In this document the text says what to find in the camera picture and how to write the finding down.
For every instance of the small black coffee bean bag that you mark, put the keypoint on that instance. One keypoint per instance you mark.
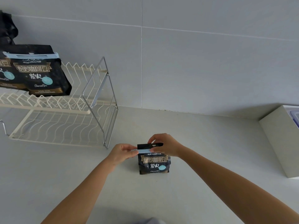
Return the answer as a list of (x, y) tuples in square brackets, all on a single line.
[(153, 163)]

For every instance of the person's right hand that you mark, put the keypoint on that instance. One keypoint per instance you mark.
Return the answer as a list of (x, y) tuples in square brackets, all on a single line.
[(170, 145)]

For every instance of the person's left hand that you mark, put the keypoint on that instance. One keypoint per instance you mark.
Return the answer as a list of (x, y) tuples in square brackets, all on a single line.
[(118, 154)]

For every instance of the white rectangular box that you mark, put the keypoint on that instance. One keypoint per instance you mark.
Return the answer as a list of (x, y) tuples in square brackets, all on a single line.
[(279, 139)]

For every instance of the clear container with blue lid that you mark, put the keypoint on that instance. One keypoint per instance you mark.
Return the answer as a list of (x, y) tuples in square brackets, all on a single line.
[(295, 117)]

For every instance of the crumpled black plastic bag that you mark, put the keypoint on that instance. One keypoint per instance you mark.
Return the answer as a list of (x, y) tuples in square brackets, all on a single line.
[(7, 27)]

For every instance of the person's left forearm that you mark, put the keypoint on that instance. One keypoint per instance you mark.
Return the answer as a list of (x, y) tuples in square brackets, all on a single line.
[(78, 195)]

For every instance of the large black coffee bean bag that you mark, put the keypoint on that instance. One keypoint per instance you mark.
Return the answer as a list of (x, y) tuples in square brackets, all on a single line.
[(6, 72), (39, 74)]

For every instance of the light blue bag sealing clip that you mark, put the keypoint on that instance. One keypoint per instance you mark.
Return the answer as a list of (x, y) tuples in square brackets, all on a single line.
[(143, 150)]

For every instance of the long light blue sealing clip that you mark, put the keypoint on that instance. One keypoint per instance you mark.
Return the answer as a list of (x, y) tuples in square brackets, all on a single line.
[(30, 55)]

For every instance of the person's right fingers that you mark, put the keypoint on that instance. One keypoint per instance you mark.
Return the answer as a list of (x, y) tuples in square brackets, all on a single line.
[(157, 138)]

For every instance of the person's left thumb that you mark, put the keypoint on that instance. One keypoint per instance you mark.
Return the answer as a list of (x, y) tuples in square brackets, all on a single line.
[(133, 154)]

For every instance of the person's right forearm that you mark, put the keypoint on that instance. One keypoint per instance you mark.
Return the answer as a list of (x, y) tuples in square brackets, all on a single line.
[(236, 186)]

